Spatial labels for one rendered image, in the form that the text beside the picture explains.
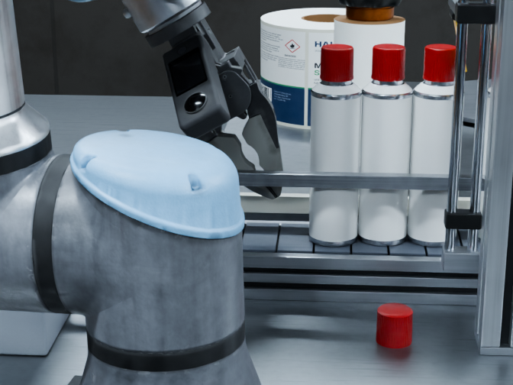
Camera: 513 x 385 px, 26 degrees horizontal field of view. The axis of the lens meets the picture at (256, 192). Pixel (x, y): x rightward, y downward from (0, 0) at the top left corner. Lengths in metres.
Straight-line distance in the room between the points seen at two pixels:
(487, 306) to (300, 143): 0.57
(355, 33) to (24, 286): 0.70
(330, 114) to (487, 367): 0.29
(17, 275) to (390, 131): 0.48
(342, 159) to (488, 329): 0.23
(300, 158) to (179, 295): 0.73
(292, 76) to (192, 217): 0.88
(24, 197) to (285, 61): 0.88
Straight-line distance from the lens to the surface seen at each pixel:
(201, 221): 0.74
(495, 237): 1.01
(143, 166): 0.74
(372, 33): 1.37
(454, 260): 1.10
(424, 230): 1.16
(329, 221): 1.15
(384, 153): 1.13
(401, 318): 1.05
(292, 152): 1.49
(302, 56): 1.59
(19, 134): 0.78
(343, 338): 1.07
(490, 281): 1.03
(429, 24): 3.61
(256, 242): 1.17
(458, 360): 1.04
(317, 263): 1.13
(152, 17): 1.12
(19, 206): 0.78
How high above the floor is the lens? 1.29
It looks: 18 degrees down
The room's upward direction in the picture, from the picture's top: straight up
